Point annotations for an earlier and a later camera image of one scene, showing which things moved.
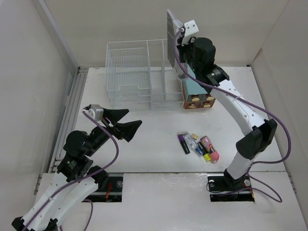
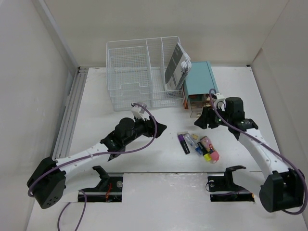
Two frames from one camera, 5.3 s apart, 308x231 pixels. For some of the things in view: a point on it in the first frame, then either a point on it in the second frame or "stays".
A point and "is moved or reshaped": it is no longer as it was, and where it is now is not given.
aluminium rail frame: x=69 y=120 stays
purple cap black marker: x=184 y=144 stays
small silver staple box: x=182 y=133 stays
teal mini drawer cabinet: x=195 y=95 stays
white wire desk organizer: x=138 y=78 stays
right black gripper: x=181 y=49 -> x=206 y=117
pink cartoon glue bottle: x=207 y=145 stays
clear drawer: x=192 y=105 is moved or reshaped
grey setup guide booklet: x=173 y=25 -> x=175 y=72
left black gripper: x=126 y=130 -> x=149 y=126
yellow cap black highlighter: x=207 y=156 stays
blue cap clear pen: x=194 y=147 stays
